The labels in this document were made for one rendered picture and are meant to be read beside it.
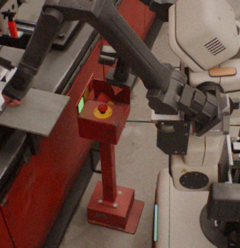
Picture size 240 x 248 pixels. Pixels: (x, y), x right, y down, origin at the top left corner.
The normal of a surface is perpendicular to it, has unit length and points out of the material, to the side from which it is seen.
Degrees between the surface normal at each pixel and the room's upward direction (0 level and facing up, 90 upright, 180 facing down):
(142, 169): 0
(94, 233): 0
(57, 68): 0
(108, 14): 67
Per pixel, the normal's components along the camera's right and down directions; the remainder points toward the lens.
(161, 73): 0.78, 0.06
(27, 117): -0.03, -0.69
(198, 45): -0.07, 0.73
